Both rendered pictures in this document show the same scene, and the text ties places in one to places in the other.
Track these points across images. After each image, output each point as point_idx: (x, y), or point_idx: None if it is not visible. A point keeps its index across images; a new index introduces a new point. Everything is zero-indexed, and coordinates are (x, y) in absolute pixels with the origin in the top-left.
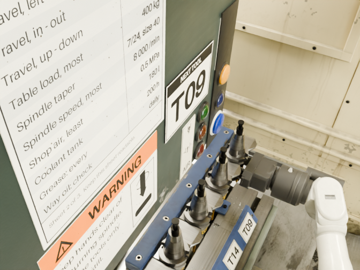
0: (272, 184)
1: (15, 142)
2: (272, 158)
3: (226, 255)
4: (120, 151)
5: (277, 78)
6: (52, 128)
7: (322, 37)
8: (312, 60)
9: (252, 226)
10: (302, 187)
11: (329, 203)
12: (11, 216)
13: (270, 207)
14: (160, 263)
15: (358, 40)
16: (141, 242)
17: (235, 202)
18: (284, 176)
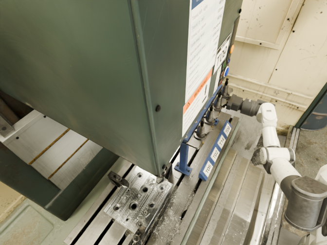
0: (241, 107)
1: (189, 59)
2: None
3: (218, 141)
4: (204, 73)
5: (241, 60)
6: (194, 57)
7: (264, 38)
8: (259, 50)
9: (229, 129)
10: (255, 107)
11: (268, 113)
12: (183, 85)
13: (237, 121)
14: (195, 139)
15: (282, 38)
16: None
17: (221, 119)
18: (247, 103)
